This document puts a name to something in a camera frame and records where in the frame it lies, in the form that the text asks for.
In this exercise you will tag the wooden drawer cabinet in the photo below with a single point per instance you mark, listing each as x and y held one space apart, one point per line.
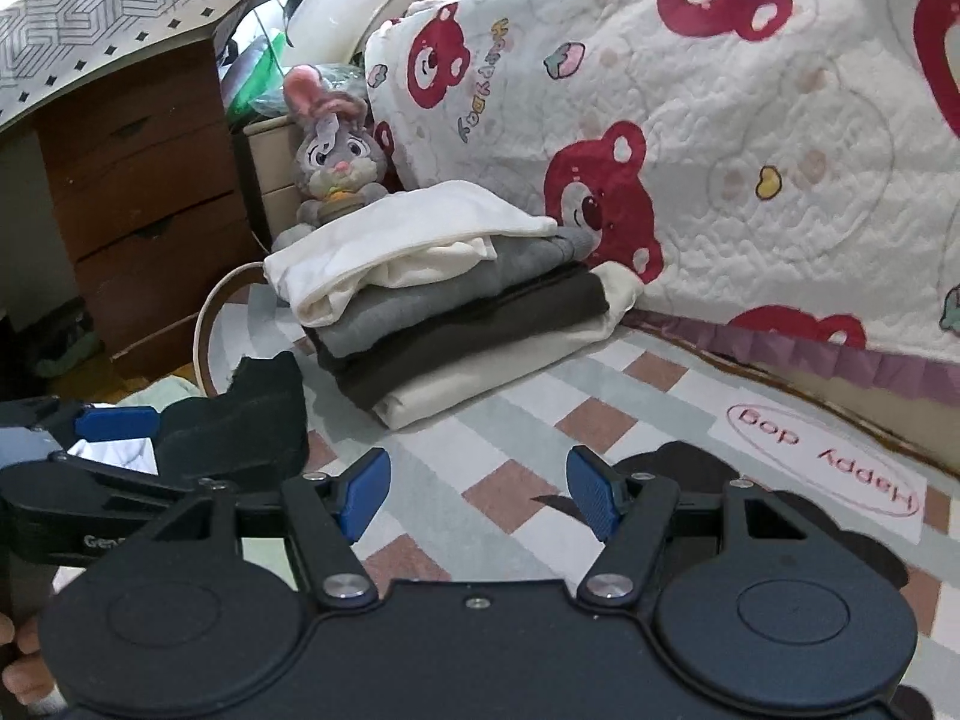
142 187

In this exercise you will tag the checkered floor mat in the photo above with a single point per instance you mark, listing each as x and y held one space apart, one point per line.
465 427

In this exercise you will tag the light green cloth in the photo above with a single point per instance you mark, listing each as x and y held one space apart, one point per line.
169 394

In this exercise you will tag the person's left hand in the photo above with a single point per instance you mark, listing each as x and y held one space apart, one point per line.
26 660

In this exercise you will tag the beige bed base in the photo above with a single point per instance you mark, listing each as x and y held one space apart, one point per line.
885 420

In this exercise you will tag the grey plush rabbit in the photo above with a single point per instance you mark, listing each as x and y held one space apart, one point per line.
330 157

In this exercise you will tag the grey folded sweater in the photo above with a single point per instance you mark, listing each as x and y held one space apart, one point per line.
420 307

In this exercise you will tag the white quilt with red bears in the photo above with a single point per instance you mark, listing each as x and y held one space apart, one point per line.
712 127

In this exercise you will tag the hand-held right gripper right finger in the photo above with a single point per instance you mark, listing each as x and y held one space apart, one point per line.
592 493

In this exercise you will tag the cream nightstand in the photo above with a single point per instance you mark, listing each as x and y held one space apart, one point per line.
274 165

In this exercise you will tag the black cloth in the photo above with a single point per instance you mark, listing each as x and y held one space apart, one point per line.
247 420

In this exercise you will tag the white garment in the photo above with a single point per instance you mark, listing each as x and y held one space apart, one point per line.
390 240

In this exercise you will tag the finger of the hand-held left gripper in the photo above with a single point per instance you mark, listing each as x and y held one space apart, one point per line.
112 481
120 424

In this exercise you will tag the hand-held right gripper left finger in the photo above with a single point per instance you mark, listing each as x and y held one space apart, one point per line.
367 493

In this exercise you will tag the geometric patterned cover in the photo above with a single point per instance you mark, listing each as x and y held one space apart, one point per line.
112 7

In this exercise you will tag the dark brown folded garment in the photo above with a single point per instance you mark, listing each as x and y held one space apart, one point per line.
465 345

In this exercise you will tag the green plastic bag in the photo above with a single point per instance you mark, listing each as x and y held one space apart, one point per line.
251 82

